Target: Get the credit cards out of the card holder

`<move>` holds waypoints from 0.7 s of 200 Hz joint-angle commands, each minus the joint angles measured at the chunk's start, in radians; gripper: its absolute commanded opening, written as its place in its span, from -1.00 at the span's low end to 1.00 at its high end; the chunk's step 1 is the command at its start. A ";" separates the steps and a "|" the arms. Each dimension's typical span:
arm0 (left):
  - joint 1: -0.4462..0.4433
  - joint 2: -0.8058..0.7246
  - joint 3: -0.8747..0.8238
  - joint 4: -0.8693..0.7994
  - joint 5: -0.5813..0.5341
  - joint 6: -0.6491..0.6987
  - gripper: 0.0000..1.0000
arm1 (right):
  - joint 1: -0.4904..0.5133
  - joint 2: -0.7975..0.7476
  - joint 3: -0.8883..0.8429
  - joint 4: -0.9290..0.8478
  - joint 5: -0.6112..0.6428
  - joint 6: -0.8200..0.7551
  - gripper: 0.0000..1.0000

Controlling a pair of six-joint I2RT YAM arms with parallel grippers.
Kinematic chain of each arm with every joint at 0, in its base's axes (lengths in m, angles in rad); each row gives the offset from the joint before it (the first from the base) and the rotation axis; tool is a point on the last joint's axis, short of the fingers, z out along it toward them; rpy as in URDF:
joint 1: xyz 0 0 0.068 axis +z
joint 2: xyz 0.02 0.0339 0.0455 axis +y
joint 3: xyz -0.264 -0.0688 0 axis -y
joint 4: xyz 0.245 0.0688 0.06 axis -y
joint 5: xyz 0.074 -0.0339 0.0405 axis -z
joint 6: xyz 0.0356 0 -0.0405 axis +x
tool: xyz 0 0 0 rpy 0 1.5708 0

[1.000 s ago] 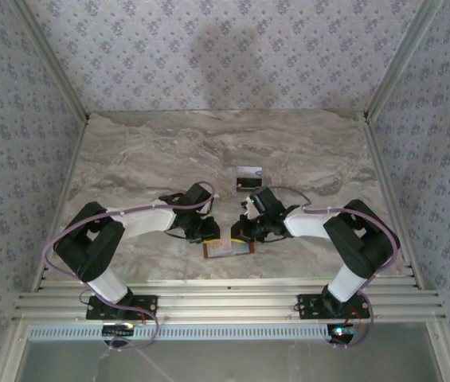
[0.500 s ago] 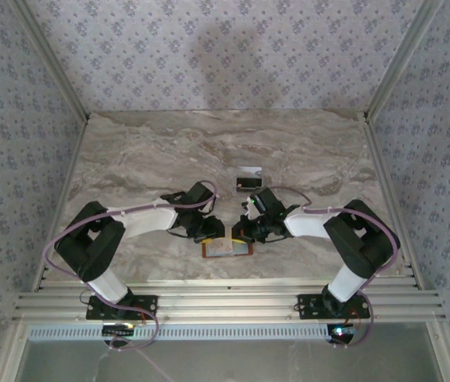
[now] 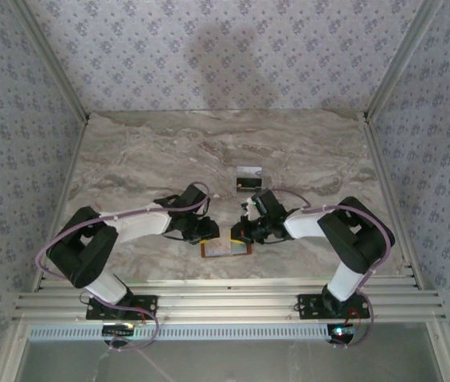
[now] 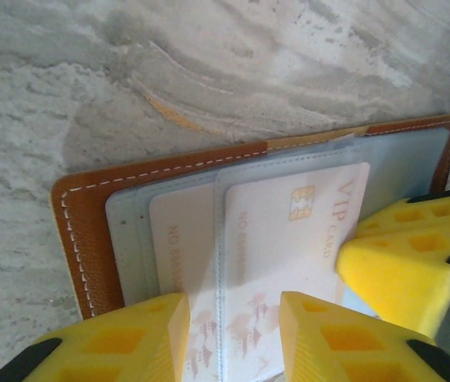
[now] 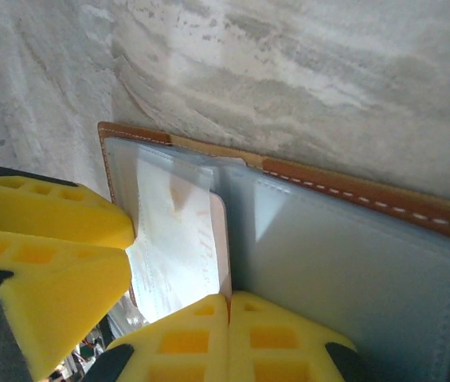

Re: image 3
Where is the brown leather card holder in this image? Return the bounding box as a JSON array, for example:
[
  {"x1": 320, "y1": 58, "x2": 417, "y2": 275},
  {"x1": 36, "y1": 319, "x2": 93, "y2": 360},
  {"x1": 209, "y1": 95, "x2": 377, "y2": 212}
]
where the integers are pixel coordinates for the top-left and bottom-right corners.
[{"x1": 200, "y1": 237, "x2": 254, "y2": 259}]

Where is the pinkish white credit card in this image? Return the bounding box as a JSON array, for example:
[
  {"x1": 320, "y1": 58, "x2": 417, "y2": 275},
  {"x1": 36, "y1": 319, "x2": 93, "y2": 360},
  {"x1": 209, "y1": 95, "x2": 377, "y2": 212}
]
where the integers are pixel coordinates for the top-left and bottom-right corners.
[{"x1": 204, "y1": 240, "x2": 230, "y2": 256}]

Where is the small black white card holder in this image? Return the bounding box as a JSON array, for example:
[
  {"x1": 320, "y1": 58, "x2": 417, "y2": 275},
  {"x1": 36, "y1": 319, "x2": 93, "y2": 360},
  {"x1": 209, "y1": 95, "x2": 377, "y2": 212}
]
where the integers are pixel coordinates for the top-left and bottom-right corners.
[{"x1": 235, "y1": 177, "x2": 264, "y2": 193}]

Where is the grey credit card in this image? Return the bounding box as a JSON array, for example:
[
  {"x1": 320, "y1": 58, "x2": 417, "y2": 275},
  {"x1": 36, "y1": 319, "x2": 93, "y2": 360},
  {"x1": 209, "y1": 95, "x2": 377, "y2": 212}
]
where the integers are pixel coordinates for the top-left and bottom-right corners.
[{"x1": 237, "y1": 166, "x2": 264, "y2": 179}]

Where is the small control circuit board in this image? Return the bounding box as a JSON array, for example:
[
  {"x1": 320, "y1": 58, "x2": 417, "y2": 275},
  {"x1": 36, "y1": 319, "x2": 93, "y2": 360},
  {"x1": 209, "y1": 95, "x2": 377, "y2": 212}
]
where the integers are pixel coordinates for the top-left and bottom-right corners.
[
  {"x1": 327, "y1": 324, "x2": 360, "y2": 344},
  {"x1": 102, "y1": 324, "x2": 136, "y2": 337}
]

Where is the aluminium cross rail beam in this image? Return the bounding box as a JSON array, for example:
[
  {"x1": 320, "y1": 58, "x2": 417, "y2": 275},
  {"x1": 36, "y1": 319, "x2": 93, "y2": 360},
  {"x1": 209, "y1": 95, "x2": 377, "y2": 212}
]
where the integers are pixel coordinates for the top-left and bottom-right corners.
[{"x1": 11, "y1": 278, "x2": 447, "y2": 322}]

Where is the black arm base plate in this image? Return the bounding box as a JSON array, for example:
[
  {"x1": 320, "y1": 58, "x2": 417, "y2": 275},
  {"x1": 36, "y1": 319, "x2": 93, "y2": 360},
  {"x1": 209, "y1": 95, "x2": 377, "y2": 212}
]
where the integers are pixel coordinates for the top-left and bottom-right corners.
[
  {"x1": 296, "y1": 294, "x2": 370, "y2": 319},
  {"x1": 85, "y1": 294, "x2": 158, "y2": 321}
]

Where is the grey slotted cable duct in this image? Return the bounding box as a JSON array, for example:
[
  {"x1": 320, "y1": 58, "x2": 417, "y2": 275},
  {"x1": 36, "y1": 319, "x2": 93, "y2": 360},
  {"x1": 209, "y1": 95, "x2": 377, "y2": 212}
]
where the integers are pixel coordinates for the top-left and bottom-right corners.
[{"x1": 27, "y1": 322, "x2": 331, "y2": 343}]

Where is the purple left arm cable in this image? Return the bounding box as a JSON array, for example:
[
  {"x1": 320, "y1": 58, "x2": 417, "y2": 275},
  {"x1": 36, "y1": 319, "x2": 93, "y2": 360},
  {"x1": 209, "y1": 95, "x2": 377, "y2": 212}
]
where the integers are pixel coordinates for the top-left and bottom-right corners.
[{"x1": 35, "y1": 181, "x2": 212, "y2": 353}]

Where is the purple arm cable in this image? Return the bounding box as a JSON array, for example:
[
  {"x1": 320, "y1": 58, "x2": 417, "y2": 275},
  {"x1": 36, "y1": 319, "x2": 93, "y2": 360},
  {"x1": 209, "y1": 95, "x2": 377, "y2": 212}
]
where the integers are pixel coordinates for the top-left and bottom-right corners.
[
  {"x1": 35, "y1": 181, "x2": 212, "y2": 353},
  {"x1": 264, "y1": 187, "x2": 397, "y2": 349}
]

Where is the aluminium table side rail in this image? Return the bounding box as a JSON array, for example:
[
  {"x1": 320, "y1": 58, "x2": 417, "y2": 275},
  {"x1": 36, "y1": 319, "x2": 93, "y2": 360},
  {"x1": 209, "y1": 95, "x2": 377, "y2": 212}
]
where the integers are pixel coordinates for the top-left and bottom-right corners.
[
  {"x1": 362, "y1": 113, "x2": 425, "y2": 290},
  {"x1": 29, "y1": 117, "x2": 90, "y2": 294}
]

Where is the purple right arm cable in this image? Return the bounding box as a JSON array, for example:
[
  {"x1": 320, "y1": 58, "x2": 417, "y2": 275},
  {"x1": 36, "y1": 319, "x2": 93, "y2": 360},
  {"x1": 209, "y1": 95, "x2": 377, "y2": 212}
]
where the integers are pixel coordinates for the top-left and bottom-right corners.
[{"x1": 264, "y1": 187, "x2": 397, "y2": 349}]

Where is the aluminium lower frame leg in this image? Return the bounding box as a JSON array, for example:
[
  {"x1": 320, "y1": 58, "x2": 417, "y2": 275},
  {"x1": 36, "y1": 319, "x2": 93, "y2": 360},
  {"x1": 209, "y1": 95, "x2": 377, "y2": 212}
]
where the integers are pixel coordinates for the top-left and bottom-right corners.
[
  {"x1": 0, "y1": 321, "x2": 30, "y2": 382},
  {"x1": 425, "y1": 321, "x2": 450, "y2": 382}
]

